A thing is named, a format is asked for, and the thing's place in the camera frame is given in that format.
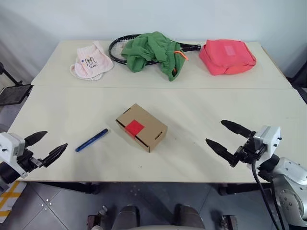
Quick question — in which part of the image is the pink printed towel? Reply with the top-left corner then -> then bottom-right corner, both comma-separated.
70,40 -> 114,81

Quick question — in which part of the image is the black tennis racket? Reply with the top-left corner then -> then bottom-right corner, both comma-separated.
108,34 -> 201,66

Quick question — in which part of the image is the red plastic bag liner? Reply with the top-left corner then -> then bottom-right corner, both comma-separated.
124,119 -> 145,139

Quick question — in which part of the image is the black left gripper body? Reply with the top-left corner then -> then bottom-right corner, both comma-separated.
16,149 -> 46,172

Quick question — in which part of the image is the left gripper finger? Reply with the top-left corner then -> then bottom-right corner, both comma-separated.
24,130 -> 48,147
42,143 -> 69,168

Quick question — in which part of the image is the green cloth garment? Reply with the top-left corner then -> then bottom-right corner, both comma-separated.
120,31 -> 189,82

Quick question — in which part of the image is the brown cardboard box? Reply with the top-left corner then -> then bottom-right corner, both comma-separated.
115,103 -> 168,153

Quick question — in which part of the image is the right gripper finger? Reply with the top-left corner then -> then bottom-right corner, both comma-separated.
205,138 -> 237,167
220,120 -> 256,139

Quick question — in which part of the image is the dark chair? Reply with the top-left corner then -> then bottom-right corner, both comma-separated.
286,55 -> 307,105

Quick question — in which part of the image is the blue pen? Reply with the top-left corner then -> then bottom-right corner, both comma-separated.
75,128 -> 109,152

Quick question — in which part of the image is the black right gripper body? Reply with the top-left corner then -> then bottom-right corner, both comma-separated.
233,132 -> 267,167

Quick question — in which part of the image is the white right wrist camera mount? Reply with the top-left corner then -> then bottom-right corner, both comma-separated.
253,125 -> 281,160

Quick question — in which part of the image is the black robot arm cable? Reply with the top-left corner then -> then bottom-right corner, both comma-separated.
250,159 -> 287,230

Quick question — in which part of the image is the coral pink fabric bag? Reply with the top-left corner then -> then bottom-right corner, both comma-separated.
198,39 -> 257,76

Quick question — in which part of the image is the black table base frame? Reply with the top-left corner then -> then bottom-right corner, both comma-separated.
35,182 -> 101,195
217,183 -> 263,196

